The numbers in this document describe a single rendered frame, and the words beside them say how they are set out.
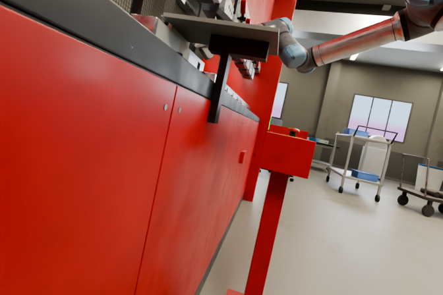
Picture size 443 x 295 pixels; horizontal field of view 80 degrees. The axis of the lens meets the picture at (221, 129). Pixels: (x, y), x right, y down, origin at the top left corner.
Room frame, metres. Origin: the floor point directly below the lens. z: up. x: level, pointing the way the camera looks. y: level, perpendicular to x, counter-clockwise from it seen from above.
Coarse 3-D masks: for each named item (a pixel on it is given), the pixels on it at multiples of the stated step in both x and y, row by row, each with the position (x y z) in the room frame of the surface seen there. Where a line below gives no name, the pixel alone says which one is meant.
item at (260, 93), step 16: (288, 0) 2.78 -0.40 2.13; (272, 16) 2.80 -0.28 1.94; (288, 16) 2.77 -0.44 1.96; (208, 64) 2.91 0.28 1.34; (272, 64) 2.78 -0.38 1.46; (240, 80) 2.84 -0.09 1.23; (256, 80) 2.81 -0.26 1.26; (272, 80) 2.77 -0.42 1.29; (240, 96) 2.83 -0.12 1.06; (256, 96) 2.80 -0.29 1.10; (272, 96) 2.77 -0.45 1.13; (256, 112) 2.79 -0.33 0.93; (256, 144) 2.78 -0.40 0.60; (256, 160) 2.77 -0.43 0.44; (256, 176) 2.76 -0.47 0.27
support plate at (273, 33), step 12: (180, 24) 0.64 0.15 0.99; (192, 24) 0.62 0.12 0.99; (204, 24) 0.61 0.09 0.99; (216, 24) 0.59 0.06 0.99; (228, 24) 0.58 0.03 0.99; (240, 24) 0.57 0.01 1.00; (252, 24) 0.57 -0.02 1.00; (192, 36) 0.72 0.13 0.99; (204, 36) 0.70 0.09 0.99; (240, 36) 0.64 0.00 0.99; (252, 36) 0.62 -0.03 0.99; (264, 36) 0.60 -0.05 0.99; (276, 36) 0.58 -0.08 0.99; (276, 48) 0.67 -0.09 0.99
